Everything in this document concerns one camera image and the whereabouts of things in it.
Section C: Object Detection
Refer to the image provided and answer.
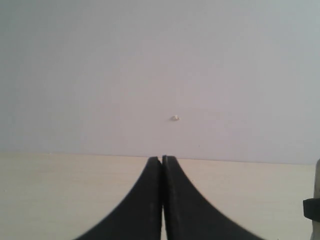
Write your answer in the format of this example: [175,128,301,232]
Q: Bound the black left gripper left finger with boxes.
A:
[77,156,163,240]

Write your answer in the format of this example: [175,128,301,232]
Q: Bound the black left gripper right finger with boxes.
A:
[162,155,260,240]

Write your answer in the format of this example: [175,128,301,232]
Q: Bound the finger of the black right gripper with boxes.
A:
[303,198,320,220]

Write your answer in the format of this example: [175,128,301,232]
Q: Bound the white paint brush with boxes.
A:
[310,160,320,240]

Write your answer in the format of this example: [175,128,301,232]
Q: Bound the white wall plug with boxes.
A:
[170,115,180,122]

